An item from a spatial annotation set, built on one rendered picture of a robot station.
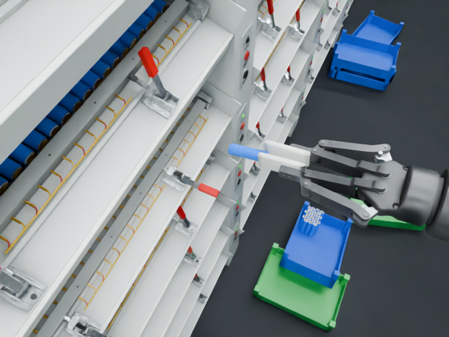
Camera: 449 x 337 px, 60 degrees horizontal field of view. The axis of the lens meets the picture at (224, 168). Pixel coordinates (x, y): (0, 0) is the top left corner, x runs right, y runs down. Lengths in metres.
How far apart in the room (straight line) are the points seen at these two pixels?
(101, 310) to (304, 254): 1.04
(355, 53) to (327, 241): 1.07
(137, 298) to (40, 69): 0.58
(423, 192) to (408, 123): 1.60
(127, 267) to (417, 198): 0.42
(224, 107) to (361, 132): 1.31
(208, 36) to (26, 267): 0.39
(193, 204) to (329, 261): 0.81
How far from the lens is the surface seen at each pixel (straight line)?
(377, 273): 1.67
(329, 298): 1.58
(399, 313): 1.66
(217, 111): 0.77
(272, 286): 1.56
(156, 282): 0.82
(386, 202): 0.54
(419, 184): 0.54
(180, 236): 0.85
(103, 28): 0.35
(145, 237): 0.64
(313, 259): 1.54
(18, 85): 0.30
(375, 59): 2.25
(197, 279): 1.19
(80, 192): 0.46
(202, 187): 0.65
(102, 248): 0.61
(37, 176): 0.45
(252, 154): 0.60
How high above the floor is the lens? 1.49
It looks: 57 degrees down
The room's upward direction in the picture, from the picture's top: straight up
